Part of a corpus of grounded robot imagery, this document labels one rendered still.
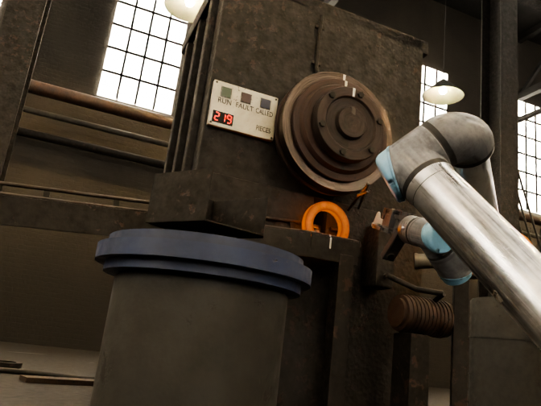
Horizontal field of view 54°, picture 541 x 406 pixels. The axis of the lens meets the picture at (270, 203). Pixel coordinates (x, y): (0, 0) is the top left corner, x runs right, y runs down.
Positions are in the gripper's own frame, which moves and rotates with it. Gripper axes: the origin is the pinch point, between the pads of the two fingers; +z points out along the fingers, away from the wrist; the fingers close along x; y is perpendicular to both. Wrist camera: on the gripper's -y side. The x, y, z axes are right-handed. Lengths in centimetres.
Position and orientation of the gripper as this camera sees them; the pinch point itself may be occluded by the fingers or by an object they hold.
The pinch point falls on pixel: (374, 226)
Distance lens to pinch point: 190.6
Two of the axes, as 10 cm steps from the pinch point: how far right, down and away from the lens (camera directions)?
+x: -9.1, -2.1, -3.5
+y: 2.3, -9.7, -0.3
